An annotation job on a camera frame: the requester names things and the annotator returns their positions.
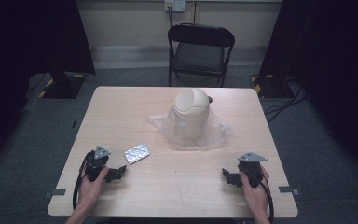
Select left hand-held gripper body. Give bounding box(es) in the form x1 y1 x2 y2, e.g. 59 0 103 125
85 145 112 183

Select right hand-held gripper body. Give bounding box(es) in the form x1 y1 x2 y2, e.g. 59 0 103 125
237 151 269 189

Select silver blister pack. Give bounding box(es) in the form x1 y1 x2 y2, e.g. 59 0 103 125
123 143 152 165

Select beige swing-lid trash can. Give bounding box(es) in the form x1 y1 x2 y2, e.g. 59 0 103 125
172 88 213 142

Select person's left hand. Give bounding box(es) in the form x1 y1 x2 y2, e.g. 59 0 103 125
77 166 110 213

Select person's right hand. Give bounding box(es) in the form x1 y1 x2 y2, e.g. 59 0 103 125
240 165 271 217

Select clear plastic bag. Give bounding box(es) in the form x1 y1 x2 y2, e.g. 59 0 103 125
146 106 232 151

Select black stand base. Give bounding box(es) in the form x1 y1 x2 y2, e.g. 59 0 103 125
250 74 295 100
37 70 87 100

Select black folding chair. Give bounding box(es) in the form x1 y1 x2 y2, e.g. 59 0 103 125
167 22 236 88

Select black curtain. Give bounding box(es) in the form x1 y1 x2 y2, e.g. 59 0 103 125
0 0 96 169
258 0 358 183

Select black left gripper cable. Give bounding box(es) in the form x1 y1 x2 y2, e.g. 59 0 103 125
72 156 89 210

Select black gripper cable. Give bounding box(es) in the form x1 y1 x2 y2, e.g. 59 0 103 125
72 156 89 210
258 179 275 224

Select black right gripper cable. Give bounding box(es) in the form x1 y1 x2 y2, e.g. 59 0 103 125
258 179 275 224

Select black floor cables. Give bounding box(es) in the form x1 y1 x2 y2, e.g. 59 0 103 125
261 76 308 125

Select white wall outlet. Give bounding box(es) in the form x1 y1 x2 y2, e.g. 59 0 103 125
164 0 186 13

